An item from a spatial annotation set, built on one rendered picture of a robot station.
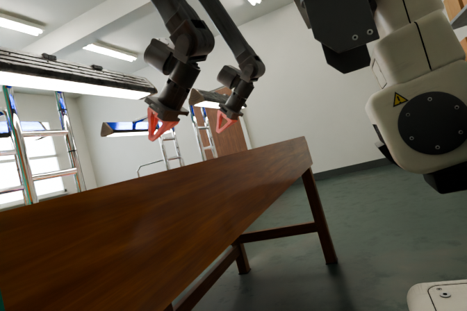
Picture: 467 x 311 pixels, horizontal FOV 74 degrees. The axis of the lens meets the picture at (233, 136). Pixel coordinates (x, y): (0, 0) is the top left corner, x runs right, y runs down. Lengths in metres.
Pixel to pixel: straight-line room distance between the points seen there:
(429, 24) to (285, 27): 5.09
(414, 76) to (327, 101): 4.75
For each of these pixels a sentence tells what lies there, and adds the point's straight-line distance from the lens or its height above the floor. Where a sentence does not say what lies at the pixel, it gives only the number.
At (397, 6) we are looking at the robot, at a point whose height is 0.94.
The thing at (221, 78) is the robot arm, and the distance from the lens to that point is 1.07.
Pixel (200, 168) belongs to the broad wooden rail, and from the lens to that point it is 0.62.
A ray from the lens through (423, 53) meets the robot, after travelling 0.61.
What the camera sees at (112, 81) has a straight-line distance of 0.96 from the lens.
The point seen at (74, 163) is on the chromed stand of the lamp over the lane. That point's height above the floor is 0.86.
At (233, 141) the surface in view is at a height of 1.01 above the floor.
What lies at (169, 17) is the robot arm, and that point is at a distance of 0.69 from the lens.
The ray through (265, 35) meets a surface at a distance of 5.72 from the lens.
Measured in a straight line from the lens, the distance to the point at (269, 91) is 5.52.
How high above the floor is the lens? 0.76
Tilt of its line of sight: 4 degrees up
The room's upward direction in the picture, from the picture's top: 15 degrees counter-clockwise
